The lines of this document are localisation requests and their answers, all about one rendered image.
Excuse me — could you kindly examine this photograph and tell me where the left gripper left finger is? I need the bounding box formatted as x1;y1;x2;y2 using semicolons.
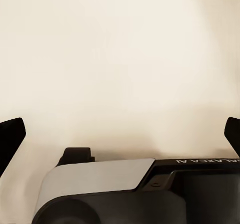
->
0;117;26;177

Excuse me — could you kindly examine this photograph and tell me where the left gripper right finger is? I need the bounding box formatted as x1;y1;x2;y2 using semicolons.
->
224;117;240;157

